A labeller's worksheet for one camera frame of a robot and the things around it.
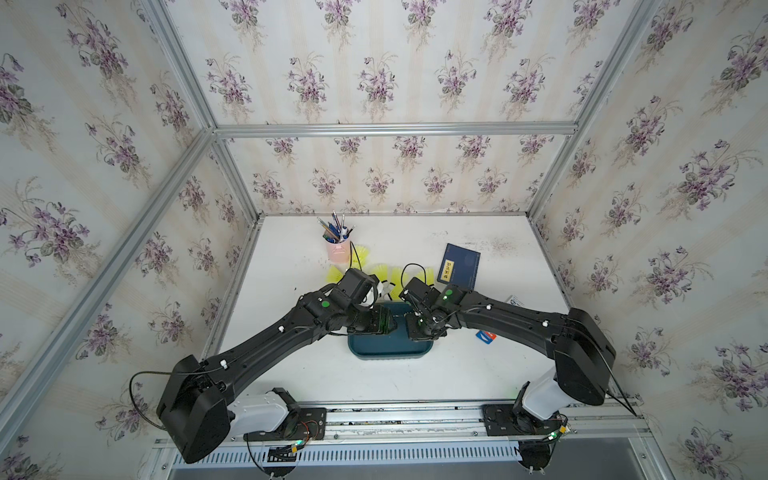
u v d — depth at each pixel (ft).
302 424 2.35
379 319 2.19
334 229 3.32
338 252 3.23
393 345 2.61
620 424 2.45
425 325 2.28
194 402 1.25
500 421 2.40
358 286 1.96
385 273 3.22
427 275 3.25
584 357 1.41
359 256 3.36
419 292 2.13
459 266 3.44
